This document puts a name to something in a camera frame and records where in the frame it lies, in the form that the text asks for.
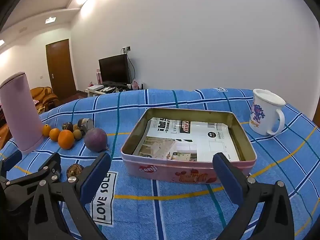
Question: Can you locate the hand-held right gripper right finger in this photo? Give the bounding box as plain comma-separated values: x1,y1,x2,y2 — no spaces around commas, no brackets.
212,152,295,240

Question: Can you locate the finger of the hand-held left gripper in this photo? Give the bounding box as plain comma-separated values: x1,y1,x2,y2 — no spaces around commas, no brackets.
0,149,23,180
5,152,62,188

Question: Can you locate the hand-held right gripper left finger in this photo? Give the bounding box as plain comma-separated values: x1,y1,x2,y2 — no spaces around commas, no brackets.
28,152,112,240

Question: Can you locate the large orange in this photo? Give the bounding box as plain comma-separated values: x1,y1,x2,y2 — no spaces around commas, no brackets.
58,129,75,150

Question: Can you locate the medium orange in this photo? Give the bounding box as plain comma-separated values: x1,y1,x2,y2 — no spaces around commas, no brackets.
49,128,62,142

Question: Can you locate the purple round radish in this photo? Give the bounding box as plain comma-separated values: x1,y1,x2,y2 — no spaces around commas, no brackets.
84,127,109,153

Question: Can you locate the cut purple sweet potato piece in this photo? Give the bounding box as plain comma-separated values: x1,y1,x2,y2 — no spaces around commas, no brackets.
77,118,94,133

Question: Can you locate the pink metal tin box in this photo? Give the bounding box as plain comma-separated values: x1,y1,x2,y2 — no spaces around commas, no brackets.
121,107,257,184

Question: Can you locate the brown leather sofa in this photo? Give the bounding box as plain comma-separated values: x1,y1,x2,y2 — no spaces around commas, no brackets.
0,115,13,150

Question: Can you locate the purple electric kettle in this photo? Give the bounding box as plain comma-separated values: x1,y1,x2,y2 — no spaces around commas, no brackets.
0,72,44,153

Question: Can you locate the printed paper sheet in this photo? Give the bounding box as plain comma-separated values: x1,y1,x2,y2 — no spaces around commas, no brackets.
132,117,240,162

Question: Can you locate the blue plaid blanket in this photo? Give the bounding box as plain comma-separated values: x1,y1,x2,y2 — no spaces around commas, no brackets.
0,87,320,240

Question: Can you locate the white printed mug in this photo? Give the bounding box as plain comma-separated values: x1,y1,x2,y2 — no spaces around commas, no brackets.
248,88,287,136

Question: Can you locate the yellow-brown sofa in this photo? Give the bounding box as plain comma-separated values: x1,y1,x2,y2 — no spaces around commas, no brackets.
30,86,60,114

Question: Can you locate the white television stand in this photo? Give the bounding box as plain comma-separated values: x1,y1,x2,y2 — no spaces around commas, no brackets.
85,85,144,98

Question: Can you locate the brown wooden door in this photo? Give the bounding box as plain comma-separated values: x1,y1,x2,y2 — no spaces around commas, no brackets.
45,39,77,97

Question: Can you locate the black television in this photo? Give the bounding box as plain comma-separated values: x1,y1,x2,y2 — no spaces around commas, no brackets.
98,54,132,85

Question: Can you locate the black power cable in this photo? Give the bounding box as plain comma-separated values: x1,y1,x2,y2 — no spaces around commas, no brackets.
127,52,137,83

